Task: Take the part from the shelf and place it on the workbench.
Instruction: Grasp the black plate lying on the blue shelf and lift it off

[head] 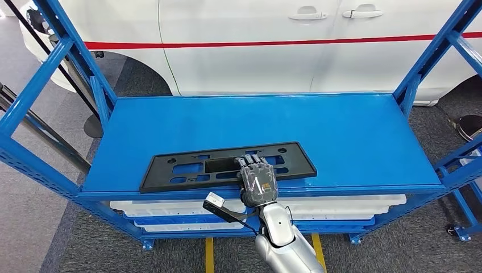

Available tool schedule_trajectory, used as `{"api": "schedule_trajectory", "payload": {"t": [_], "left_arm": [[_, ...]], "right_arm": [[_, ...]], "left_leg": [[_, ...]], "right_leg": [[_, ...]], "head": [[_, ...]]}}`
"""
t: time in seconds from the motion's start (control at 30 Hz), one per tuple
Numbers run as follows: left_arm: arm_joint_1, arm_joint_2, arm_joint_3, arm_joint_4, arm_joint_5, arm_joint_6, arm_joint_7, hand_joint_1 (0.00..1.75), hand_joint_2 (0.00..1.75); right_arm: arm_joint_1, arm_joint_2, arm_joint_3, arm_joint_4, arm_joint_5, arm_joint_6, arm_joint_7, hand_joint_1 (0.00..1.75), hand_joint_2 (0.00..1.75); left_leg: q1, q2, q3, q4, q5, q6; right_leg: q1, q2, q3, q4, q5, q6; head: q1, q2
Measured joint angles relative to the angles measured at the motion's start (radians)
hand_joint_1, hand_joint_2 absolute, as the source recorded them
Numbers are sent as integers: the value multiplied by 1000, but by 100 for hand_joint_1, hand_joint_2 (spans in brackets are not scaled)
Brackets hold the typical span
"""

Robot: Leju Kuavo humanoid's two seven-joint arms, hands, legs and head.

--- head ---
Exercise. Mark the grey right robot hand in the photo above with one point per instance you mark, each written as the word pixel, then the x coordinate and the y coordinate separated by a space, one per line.
pixel 260 184

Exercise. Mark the white car red stripe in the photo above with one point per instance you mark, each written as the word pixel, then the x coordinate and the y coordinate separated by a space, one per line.
pixel 244 64

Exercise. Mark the stanchion post chrome base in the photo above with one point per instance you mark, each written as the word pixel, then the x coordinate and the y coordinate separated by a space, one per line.
pixel 49 135

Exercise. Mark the blue metal shelf rack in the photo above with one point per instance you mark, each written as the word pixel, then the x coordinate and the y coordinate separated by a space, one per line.
pixel 263 128

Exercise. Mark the black barrier belt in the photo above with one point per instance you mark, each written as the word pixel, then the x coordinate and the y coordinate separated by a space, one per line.
pixel 66 77

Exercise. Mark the black plastic plate frame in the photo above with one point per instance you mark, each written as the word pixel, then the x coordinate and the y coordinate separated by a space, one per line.
pixel 301 167

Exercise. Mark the dark round stanchion base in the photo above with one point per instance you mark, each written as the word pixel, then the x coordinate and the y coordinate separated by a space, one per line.
pixel 470 128

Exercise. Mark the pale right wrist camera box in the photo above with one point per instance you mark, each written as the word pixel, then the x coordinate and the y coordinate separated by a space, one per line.
pixel 214 200

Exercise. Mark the stanchion post dark base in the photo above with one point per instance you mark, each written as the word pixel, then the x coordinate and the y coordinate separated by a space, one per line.
pixel 93 127

